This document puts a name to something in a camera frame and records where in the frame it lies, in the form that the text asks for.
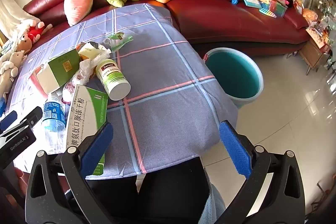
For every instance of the teal plastic bucket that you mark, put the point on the teal plastic bucket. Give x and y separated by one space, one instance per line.
231 74

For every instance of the red leather sofa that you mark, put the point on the red leather sofa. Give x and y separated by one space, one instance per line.
210 16

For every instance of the small blue cap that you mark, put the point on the small blue cap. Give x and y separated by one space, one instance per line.
234 1

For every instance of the green cardboard box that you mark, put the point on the green cardboard box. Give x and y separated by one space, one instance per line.
63 66

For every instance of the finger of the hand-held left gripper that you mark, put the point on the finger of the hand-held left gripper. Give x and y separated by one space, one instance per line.
8 117
32 115

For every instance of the clear water bottle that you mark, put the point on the clear water bottle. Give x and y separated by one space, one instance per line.
53 119

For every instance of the white plastic bag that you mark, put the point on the white plastic bag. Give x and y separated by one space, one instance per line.
88 66

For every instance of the plaid tablecloth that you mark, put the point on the plaid tablecloth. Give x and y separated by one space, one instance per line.
162 87

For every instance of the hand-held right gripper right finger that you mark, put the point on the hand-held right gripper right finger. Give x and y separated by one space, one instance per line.
233 150

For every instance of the pile of colourful papers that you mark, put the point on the pile of colourful papers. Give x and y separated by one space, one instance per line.
319 35

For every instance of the white green carton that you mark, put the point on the white green carton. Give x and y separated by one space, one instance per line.
84 113

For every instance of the person's jeans leg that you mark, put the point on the person's jeans leg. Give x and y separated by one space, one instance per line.
216 203

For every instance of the person's dark clothing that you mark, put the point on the person's dark clothing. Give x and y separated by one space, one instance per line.
168 187

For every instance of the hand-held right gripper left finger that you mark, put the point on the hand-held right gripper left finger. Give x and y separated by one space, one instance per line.
97 148

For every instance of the green white snack wrapper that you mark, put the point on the green white snack wrapper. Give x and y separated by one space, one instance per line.
118 40

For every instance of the pink printed plastic wrapper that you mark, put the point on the pink printed plastic wrapper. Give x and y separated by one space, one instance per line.
70 87

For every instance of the beige teddy bear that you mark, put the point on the beige teddy bear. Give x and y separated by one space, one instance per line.
17 57

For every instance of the orange stuffed toy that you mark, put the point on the orange stuffed toy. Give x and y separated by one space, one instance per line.
309 14

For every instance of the white supplement bottle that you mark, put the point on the white supplement bottle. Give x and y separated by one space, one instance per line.
113 79

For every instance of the teddy bear with red shirt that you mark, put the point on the teddy bear with red shirt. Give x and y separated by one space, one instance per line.
35 31

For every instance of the wooden side table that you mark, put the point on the wooden side table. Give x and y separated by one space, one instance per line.
313 56

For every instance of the cream blanket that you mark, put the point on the cream blanket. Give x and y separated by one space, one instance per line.
8 8

